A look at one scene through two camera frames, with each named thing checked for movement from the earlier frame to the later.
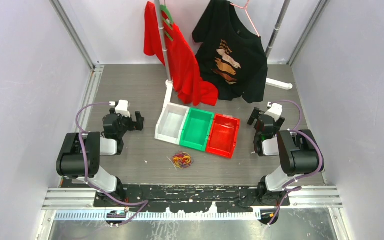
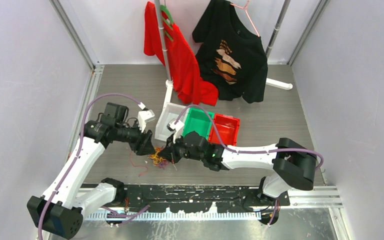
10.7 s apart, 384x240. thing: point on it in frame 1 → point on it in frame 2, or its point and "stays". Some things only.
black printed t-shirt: [230, 53] stays
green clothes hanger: [163, 7] stays
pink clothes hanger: [244, 8] stays
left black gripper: [133, 125] → [143, 145]
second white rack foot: [280, 84] stays
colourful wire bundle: [181, 160] → [158, 160]
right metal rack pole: [277, 28] stays
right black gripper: [255, 115] → [169, 152]
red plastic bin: [223, 137] stays
